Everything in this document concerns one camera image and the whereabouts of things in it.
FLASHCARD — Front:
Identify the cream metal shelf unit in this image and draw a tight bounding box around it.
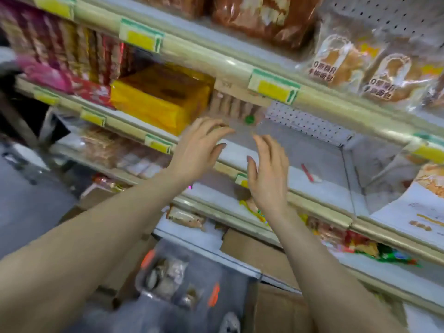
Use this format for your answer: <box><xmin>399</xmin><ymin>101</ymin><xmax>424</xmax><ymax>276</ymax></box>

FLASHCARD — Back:
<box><xmin>0</xmin><ymin>0</ymin><xmax>444</xmax><ymax>318</ymax></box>

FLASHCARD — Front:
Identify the person's left forearm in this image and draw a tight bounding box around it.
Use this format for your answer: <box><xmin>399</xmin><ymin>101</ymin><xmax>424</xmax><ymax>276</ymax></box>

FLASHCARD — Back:
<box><xmin>0</xmin><ymin>170</ymin><xmax>182</xmax><ymax>333</ymax></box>

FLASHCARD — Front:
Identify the brown cardboard box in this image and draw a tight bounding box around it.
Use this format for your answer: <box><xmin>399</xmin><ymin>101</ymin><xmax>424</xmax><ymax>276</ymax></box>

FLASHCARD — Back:
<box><xmin>253</xmin><ymin>284</ymin><xmax>314</xmax><ymax>333</ymax></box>
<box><xmin>221</xmin><ymin>228</ymin><xmax>300</xmax><ymax>290</ymax></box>

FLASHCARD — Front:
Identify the row of red snack packets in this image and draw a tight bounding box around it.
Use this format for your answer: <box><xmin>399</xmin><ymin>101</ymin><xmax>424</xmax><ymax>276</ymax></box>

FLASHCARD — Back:
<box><xmin>0</xmin><ymin>0</ymin><xmax>134</xmax><ymax>85</ymax></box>

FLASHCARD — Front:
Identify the grey plastic basket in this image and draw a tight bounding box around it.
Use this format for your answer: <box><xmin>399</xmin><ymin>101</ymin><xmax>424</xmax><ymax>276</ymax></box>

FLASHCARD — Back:
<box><xmin>133</xmin><ymin>238</ymin><xmax>262</xmax><ymax>333</ymax></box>

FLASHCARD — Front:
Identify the clear brown snack packet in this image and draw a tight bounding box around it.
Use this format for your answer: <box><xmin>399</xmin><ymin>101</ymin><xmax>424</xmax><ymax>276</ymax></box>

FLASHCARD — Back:
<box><xmin>166</xmin><ymin>205</ymin><xmax>207</xmax><ymax>230</ymax></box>

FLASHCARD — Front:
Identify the clear biscuit packet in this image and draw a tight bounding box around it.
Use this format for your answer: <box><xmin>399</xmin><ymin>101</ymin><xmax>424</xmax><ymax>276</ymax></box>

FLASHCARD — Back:
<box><xmin>207</xmin><ymin>89</ymin><xmax>268</xmax><ymax>129</ymax></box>

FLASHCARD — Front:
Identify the pink snack packet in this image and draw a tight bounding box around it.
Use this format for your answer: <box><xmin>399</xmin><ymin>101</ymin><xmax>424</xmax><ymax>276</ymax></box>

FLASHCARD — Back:
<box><xmin>15</xmin><ymin>55</ymin><xmax>74</xmax><ymax>93</ymax></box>

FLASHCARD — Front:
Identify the brown pastry packet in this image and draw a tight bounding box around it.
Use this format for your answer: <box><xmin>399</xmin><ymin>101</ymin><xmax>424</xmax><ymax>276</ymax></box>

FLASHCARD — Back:
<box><xmin>133</xmin><ymin>0</ymin><xmax>209</xmax><ymax>19</ymax></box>
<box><xmin>211</xmin><ymin>0</ymin><xmax>325</xmax><ymax>49</ymax></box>

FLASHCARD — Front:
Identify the yellow wrapped box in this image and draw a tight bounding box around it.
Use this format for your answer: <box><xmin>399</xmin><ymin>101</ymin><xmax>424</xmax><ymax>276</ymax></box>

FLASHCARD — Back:
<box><xmin>110</xmin><ymin>63</ymin><xmax>216</xmax><ymax>136</ymax></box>

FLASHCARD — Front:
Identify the red flat snack packet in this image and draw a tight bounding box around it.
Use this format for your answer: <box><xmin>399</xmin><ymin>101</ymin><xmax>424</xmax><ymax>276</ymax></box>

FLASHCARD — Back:
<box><xmin>69</xmin><ymin>75</ymin><xmax>116</xmax><ymax>108</ymax></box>

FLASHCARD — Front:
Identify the person's right hand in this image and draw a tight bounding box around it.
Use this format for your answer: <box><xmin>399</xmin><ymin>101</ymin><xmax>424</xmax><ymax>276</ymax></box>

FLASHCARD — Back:
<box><xmin>246</xmin><ymin>133</ymin><xmax>291</xmax><ymax>219</ymax></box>

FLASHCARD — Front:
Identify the large white pastry packet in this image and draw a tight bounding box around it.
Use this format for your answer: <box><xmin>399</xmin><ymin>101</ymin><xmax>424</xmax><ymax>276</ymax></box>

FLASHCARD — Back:
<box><xmin>369</xmin><ymin>163</ymin><xmax>444</xmax><ymax>248</ymax></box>

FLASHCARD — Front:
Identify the person's right forearm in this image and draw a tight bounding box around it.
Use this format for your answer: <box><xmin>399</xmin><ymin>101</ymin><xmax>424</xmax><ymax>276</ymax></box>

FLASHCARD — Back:
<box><xmin>265</xmin><ymin>206</ymin><xmax>408</xmax><ymax>333</ymax></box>

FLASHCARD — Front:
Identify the pile of clear snack packets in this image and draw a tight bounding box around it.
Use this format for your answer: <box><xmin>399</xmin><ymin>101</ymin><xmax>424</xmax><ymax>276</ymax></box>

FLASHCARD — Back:
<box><xmin>80</xmin><ymin>126</ymin><xmax>171</xmax><ymax>179</ymax></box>

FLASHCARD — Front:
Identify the clear shelf divider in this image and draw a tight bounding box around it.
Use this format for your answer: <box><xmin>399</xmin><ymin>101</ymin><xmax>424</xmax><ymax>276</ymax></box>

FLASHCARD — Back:
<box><xmin>339</xmin><ymin>145</ymin><xmax>369</xmax><ymax>220</ymax></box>

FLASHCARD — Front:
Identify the pile of colourful snack packets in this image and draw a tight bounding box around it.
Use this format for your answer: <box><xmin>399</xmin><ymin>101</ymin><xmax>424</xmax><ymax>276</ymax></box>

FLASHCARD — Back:
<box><xmin>307</xmin><ymin>216</ymin><xmax>420</xmax><ymax>268</ymax></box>

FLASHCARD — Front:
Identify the clear bagged bread loaf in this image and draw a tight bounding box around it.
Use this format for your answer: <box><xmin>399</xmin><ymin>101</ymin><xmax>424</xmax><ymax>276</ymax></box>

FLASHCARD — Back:
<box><xmin>360</xmin><ymin>37</ymin><xmax>444</xmax><ymax>109</ymax></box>
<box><xmin>307</xmin><ymin>15</ymin><xmax>384</xmax><ymax>92</ymax></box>

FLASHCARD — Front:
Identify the yellow snack packet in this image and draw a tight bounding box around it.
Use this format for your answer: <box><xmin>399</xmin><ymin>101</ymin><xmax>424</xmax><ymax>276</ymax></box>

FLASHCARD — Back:
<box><xmin>239</xmin><ymin>197</ymin><xmax>268</xmax><ymax>224</ymax></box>

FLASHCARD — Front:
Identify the person's left hand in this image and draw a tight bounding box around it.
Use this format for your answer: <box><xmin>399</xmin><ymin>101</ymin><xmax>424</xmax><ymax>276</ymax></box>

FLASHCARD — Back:
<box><xmin>167</xmin><ymin>116</ymin><xmax>237</xmax><ymax>186</ymax></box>

